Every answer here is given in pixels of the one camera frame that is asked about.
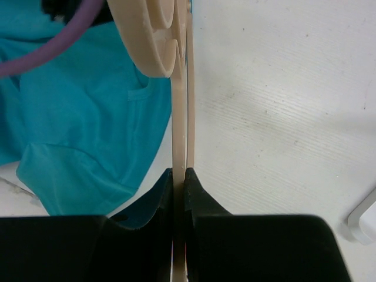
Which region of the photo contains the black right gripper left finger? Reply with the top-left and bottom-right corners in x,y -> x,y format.
1,169 -> 173,281

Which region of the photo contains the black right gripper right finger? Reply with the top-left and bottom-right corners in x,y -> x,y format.
184,168 -> 351,281

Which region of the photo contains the teal t shirt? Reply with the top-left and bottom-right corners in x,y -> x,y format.
1,1 -> 172,216

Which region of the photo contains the beige wooden hanger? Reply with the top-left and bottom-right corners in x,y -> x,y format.
108,1 -> 195,281

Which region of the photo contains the white clothes rack frame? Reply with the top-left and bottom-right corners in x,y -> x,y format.
347,189 -> 375,245

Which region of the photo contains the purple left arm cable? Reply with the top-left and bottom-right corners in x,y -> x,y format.
0,0 -> 103,79

